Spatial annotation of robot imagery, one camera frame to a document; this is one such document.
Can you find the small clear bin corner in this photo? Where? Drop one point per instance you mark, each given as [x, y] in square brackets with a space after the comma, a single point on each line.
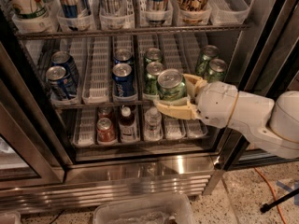
[10, 218]

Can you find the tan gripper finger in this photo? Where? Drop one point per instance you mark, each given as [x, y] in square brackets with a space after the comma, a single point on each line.
[194, 84]
[179, 109]

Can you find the blue can front centre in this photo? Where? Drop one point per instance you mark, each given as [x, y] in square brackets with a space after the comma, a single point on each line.
[123, 77]

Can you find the brown drink bottle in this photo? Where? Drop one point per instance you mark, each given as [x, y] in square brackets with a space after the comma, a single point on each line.
[127, 125]

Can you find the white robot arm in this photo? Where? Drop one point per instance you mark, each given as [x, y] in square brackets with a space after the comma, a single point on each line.
[271, 125]

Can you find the empty white tray shelf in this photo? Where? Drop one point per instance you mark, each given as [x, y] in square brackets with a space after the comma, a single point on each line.
[225, 12]
[96, 83]

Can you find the red can back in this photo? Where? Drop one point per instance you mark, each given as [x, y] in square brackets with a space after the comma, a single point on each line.
[105, 112]

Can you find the stainless steel fridge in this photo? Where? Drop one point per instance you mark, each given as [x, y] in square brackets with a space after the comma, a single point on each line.
[56, 160]

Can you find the blue red energy can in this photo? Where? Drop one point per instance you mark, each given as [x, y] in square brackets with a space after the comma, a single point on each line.
[155, 11]

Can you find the clear plastic bin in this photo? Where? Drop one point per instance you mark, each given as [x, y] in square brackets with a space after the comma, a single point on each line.
[151, 209]

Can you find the orange tall can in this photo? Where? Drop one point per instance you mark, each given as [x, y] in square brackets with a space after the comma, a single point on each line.
[192, 11]

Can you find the clear water bottle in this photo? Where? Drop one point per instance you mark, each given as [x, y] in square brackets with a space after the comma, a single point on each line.
[152, 129]

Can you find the blue can front left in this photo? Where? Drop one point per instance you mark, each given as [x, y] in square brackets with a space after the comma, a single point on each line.
[61, 83]

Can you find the blue can back left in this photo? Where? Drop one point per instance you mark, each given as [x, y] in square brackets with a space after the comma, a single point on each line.
[65, 60]

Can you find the green can back right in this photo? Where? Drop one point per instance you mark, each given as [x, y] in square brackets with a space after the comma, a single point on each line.
[207, 53]

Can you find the blue can back centre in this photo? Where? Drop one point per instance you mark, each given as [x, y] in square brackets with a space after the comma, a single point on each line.
[124, 56]

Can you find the green can front right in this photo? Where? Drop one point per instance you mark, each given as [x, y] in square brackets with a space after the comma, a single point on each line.
[215, 70]

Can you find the red can front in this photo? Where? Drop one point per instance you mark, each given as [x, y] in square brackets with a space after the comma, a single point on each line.
[105, 130]

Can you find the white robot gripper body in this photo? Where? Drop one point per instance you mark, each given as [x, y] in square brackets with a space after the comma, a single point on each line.
[215, 103]

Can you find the green can front middle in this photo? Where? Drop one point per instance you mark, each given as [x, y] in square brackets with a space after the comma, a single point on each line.
[152, 71]

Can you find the black stand leg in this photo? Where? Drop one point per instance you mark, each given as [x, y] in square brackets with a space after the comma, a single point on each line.
[267, 206]

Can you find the green soda can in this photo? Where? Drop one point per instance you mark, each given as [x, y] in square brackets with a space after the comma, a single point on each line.
[171, 85]

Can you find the empty white tray middle shelf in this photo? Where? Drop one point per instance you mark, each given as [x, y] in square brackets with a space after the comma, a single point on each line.
[96, 83]

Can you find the green can back middle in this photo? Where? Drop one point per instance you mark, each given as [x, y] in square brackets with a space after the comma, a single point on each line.
[152, 55]

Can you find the empty white tray top shelf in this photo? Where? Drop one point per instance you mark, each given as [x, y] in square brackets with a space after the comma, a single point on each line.
[225, 12]

